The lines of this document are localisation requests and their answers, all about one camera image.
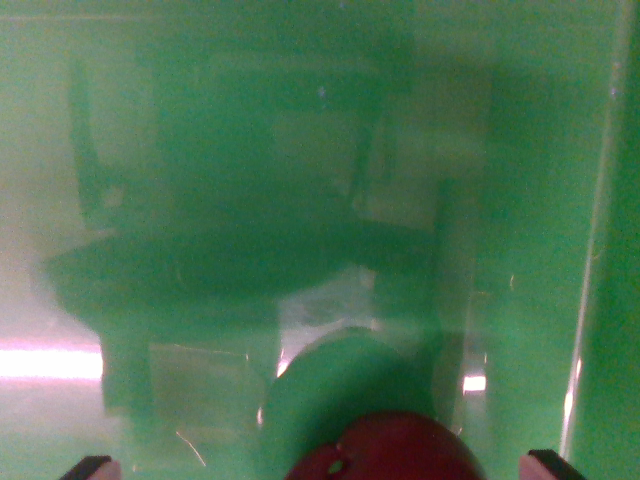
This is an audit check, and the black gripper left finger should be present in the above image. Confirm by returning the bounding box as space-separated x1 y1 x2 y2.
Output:
59 455 124 480

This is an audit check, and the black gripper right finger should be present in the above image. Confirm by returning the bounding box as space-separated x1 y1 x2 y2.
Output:
517 449 587 480

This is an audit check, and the dark red cherry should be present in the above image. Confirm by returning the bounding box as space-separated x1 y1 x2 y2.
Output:
283 410 485 480

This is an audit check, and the green plastic bin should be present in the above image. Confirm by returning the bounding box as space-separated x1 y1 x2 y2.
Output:
0 0 640 480

